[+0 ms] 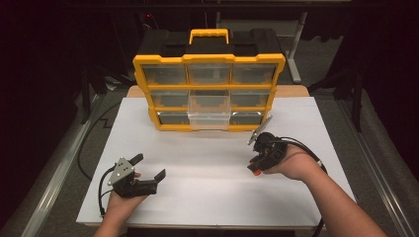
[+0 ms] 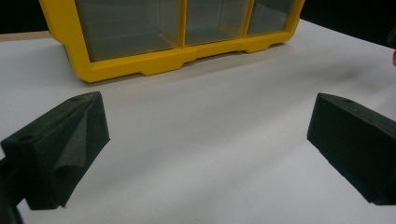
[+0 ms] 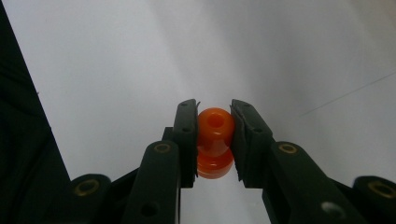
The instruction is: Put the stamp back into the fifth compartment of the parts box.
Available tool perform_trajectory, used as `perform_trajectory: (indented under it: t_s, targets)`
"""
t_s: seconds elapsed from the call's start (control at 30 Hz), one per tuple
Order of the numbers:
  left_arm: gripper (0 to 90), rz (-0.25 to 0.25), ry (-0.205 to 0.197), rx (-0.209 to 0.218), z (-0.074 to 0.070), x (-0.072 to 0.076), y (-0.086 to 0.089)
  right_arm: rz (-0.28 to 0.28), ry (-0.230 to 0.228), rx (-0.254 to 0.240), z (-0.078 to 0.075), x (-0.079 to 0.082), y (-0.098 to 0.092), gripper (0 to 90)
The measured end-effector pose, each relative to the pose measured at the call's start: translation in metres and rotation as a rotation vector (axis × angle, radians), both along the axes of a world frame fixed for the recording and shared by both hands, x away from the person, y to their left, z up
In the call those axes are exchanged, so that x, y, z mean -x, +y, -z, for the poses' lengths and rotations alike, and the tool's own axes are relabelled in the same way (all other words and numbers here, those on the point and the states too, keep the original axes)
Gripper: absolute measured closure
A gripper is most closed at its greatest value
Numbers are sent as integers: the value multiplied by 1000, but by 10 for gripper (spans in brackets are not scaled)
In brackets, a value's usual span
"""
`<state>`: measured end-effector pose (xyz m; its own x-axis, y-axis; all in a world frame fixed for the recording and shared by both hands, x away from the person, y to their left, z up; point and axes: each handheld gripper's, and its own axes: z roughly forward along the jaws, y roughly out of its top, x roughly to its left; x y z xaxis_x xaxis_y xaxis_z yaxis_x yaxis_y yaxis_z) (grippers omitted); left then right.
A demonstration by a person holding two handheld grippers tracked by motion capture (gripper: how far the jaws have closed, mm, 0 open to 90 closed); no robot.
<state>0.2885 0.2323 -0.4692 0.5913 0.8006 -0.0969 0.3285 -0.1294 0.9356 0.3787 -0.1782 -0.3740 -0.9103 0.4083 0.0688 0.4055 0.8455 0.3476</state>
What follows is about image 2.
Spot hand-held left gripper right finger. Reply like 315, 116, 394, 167
306, 92, 396, 206

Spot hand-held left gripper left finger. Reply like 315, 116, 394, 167
0, 91, 111, 211

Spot yellow black organizer case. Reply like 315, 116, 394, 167
38, 0, 306, 84

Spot grid of clear drawers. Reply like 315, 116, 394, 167
74, 0, 297, 63

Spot white board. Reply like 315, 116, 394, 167
0, 18, 396, 224

